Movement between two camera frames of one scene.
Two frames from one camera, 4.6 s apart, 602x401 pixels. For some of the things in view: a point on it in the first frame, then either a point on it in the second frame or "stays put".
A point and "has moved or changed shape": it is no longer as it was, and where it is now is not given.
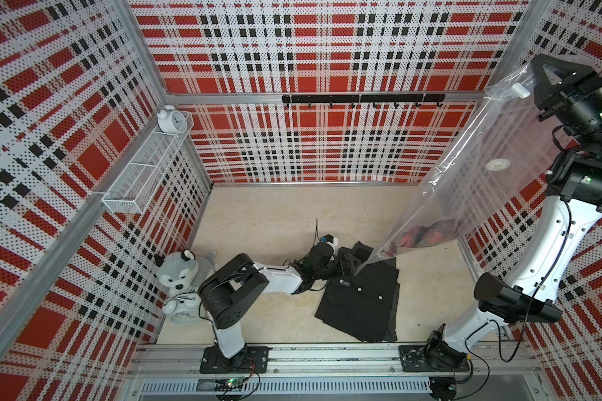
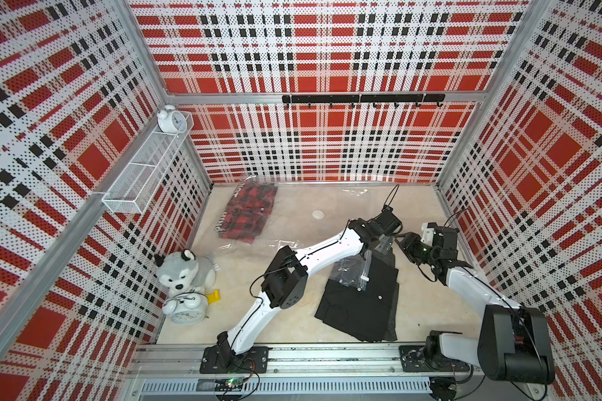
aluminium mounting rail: [330, 360] stays put
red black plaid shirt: [432, 234] has moved or changed shape
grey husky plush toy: [182, 271] stays put
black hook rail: [365, 98] stays put
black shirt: [364, 305] stays put
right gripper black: [566, 73] -> [411, 241]
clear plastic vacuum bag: [492, 156] -> [282, 214]
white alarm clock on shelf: [170, 120] stays put
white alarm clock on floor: [185, 311] stays put
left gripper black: [349, 263] -> [364, 220]
